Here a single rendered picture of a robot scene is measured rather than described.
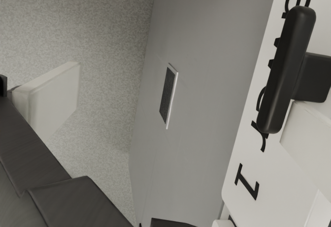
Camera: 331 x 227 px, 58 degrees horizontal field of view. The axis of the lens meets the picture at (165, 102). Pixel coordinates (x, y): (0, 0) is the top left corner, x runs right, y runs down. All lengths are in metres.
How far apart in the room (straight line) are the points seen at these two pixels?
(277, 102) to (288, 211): 0.08
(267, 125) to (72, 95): 0.11
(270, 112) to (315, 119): 0.03
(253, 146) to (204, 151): 0.15
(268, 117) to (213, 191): 0.21
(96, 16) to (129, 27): 0.11
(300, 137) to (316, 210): 0.05
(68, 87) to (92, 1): 0.90
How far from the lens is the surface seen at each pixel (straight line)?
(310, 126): 0.17
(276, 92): 0.18
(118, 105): 1.12
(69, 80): 0.16
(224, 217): 0.35
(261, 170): 0.25
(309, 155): 0.17
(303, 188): 0.22
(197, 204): 0.43
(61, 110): 0.16
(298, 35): 0.18
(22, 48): 1.10
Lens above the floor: 1.06
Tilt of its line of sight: 68 degrees down
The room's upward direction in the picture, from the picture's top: 149 degrees clockwise
